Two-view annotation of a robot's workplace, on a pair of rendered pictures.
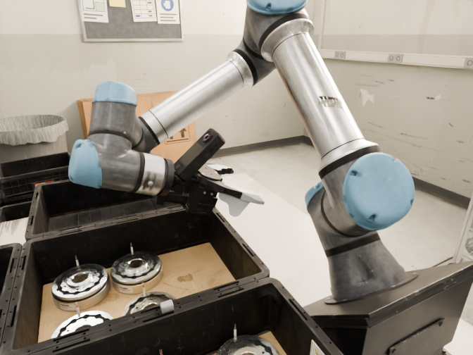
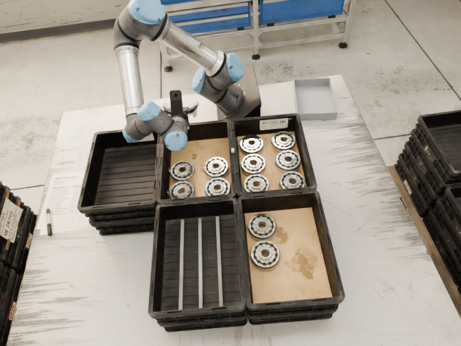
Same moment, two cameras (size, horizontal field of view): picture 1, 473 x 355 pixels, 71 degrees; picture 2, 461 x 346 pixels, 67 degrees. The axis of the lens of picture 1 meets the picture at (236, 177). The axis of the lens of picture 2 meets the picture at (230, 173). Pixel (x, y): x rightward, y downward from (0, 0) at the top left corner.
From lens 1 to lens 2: 115 cm
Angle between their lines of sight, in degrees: 56
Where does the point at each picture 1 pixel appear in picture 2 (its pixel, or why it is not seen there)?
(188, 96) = (137, 85)
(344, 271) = (229, 101)
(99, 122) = (167, 122)
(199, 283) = (200, 152)
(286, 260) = not seen: hidden behind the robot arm
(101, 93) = (154, 111)
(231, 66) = (132, 55)
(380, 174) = (234, 62)
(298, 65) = (182, 38)
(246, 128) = not seen: outside the picture
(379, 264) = (235, 90)
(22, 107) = not seen: outside the picture
